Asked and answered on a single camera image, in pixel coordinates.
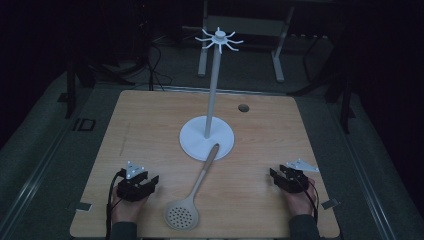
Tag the white utensil rack stand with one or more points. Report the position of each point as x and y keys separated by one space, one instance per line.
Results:
x=207 y=138

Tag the person's left hand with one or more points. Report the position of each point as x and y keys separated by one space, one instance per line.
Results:
x=128 y=210

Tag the dark metal stand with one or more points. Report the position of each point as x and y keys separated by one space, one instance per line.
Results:
x=345 y=100
x=70 y=90

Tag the person's right hand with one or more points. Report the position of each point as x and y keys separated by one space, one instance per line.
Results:
x=300 y=203

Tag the beige skimmer spoon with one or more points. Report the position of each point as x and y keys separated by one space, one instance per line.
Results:
x=181 y=216

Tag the grey metal table frame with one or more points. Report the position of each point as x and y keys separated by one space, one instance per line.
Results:
x=278 y=56

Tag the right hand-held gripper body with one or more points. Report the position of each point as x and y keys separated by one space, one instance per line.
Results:
x=295 y=181

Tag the grey metal table bracket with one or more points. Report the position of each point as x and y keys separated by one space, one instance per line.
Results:
x=330 y=203
x=81 y=207

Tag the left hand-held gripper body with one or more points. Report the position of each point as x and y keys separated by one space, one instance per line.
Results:
x=131 y=190

